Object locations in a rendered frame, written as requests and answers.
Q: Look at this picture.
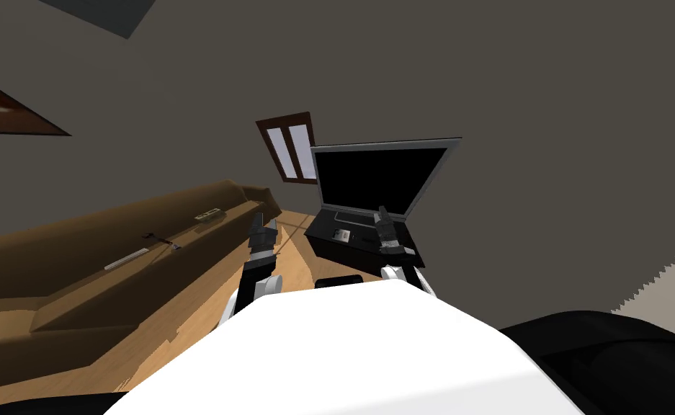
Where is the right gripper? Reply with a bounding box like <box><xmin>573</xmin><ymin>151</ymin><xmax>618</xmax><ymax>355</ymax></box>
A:
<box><xmin>375</xmin><ymin>205</ymin><xmax>401</xmax><ymax>254</ymax></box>

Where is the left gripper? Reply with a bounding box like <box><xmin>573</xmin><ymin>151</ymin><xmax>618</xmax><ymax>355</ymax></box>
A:
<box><xmin>247</xmin><ymin>213</ymin><xmax>281</xmax><ymax>256</ymax></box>

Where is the black low table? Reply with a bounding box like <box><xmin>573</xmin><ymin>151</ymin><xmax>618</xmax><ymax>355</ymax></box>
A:
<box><xmin>303</xmin><ymin>214</ymin><xmax>427</xmax><ymax>270</ymax></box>

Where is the brown framed window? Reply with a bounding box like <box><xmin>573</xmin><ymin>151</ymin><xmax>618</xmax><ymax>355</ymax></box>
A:
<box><xmin>254</xmin><ymin>111</ymin><xmax>320</xmax><ymax>185</ymax></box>

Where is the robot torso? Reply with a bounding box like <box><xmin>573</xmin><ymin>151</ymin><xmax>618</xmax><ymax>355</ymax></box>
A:
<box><xmin>103</xmin><ymin>275</ymin><xmax>587</xmax><ymax>415</ymax></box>

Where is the brown sofa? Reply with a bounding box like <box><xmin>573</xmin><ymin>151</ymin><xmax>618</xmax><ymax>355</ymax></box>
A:
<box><xmin>0</xmin><ymin>179</ymin><xmax>284</xmax><ymax>396</ymax></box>

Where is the black laptop with grey frame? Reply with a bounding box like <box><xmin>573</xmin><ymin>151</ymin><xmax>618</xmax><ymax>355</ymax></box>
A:
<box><xmin>309</xmin><ymin>136</ymin><xmax>464</xmax><ymax>233</ymax></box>

